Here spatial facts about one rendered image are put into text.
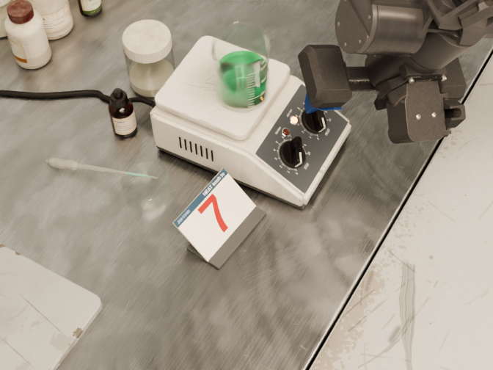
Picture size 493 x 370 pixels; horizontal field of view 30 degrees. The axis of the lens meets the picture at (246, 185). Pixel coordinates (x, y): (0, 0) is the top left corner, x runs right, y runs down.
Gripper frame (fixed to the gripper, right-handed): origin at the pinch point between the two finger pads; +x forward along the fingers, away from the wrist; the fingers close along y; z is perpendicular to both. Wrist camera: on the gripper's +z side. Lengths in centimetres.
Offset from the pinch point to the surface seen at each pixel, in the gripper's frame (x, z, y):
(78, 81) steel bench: 29.1, -15.5, -20.0
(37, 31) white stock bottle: 26.5, -21.2, -24.9
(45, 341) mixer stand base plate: 19.4, 17.8, -32.2
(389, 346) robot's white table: 4.6, 26.0, -1.1
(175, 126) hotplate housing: 14.4, -3.0, -14.9
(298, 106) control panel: 9.5, -2.9, -1.5
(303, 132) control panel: 9.5, 0.4, -1.7
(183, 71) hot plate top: 13.6, -9.4, -12.9
